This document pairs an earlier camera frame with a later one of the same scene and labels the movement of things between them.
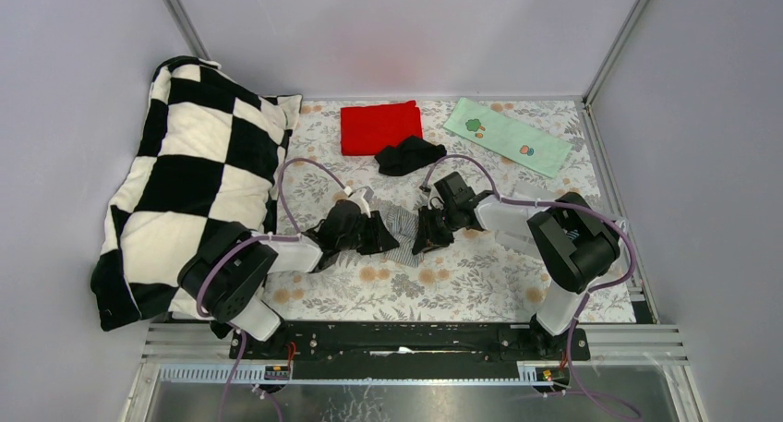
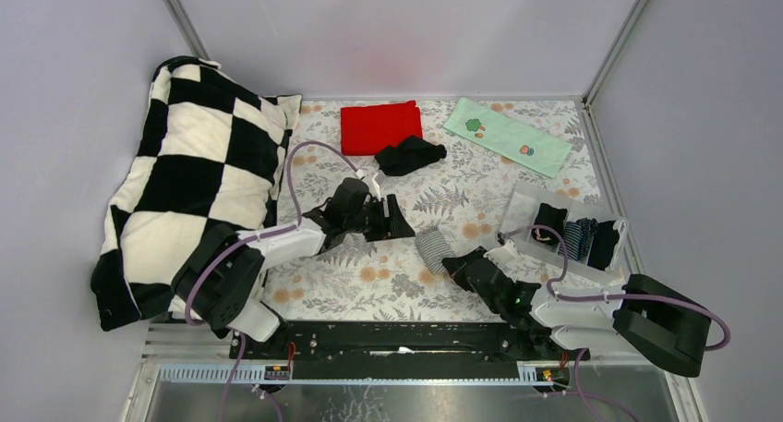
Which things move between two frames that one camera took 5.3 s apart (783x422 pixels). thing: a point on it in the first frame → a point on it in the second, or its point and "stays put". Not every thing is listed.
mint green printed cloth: x=524 y=143 stays put
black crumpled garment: x=410 y=154 stays put
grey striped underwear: x=403 y=226 → x=434 y=247
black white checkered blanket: x=211 y=153 stays put
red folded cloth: x=369 y=129 stays put
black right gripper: x=428 y=238 → x=456 y=266
